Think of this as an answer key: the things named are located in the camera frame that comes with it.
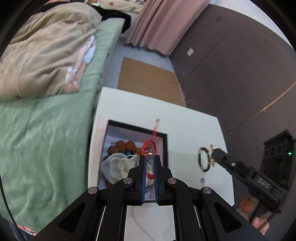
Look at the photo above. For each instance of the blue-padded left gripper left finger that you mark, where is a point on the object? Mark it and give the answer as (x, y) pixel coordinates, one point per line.
(99, 214)

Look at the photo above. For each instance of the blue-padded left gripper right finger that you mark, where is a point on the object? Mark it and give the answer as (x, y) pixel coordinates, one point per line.
(199, 214)

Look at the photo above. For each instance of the white organza pouch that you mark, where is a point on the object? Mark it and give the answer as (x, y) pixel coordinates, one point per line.
(117, 166)

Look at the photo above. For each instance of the black jewelry box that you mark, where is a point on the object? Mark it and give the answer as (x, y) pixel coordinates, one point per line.
(123, 144)

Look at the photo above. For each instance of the person's right hand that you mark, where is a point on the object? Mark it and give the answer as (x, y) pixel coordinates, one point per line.
(259, 223)

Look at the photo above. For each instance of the black device with green light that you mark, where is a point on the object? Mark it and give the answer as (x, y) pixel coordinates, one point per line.
(278, 161)

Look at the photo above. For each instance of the green bed sheet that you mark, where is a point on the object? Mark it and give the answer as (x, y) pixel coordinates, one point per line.
(45, 142)

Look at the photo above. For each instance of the flat brown cardboard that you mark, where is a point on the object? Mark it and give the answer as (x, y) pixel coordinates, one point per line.
(151, 81)

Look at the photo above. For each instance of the beige comforter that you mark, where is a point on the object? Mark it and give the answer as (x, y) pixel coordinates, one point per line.
(47, 56)

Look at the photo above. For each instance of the pink right curtain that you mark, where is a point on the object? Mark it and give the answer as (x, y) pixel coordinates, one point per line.
(160, 25)

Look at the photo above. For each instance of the black garment on bed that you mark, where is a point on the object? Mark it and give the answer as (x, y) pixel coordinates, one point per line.
(105, 13)

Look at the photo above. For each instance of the patterned bedding at window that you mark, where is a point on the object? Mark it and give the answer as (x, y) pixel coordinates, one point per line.
(119, 5)

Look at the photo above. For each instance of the white wall socket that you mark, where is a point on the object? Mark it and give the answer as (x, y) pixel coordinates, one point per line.
(190, 52)

